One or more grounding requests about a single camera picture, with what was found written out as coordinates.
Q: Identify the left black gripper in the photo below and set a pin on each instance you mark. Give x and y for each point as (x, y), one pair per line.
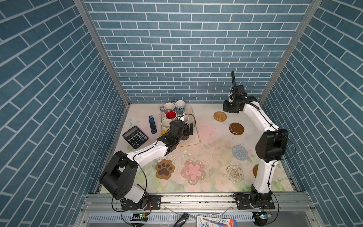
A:
(187, 132)

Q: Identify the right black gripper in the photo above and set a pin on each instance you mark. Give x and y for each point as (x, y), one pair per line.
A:
(225, 108)

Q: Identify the dark brown wooden coaster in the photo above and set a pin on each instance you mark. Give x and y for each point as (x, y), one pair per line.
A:
(236, 129)

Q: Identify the brown paw print coaster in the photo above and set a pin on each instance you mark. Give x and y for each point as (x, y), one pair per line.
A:
(164, 169)

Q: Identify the pink flower coaster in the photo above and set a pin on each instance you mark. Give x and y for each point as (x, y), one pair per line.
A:
(193, 171)

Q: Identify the blue grey woven coaster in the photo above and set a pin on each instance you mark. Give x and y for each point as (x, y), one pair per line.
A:
(240, 153)

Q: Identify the brown cork round coaster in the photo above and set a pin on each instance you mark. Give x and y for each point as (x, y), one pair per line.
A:
(255, 170)

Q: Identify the black mug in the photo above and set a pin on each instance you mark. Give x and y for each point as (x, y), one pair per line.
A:
(185, 137)

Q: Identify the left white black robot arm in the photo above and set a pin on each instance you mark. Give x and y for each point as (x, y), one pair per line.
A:
(119, 174)

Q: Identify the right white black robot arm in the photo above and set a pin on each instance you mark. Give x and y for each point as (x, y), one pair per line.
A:
(269, 148)

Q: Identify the white speckled mug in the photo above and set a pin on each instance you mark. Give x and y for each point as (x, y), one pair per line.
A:
(183, 117)

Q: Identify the cream white mug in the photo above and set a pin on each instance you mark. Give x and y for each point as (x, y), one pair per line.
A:
(165, 124)

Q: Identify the red inside mug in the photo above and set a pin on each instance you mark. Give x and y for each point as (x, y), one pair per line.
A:
(172, 115)

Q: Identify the beige serving tray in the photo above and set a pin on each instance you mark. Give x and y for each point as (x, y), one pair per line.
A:
(193, 139)

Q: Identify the light blue floral mug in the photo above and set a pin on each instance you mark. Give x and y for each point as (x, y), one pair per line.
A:
(180, 106)

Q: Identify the blue stapler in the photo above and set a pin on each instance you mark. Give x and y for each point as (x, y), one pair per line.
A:
(152, 125)

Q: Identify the black calculator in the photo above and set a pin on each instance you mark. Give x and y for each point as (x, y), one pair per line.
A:
(135, 137)

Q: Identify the black handheld device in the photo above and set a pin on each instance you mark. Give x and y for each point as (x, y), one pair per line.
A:
(182, 220)

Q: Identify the green circuit board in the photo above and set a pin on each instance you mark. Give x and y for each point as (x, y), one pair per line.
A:
(139, 217)

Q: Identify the blue white printed package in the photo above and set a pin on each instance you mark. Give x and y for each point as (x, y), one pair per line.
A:
(215, 222)

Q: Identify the white mug grey handle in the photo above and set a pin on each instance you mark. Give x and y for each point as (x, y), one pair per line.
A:
(170, 106)

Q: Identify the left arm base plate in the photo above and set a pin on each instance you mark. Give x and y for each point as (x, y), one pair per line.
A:
(152, 203)

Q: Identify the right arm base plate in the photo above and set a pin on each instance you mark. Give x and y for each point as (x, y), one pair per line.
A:
(244, 202)

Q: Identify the aluminium front rail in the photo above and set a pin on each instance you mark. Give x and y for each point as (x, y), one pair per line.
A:
(292, 209)

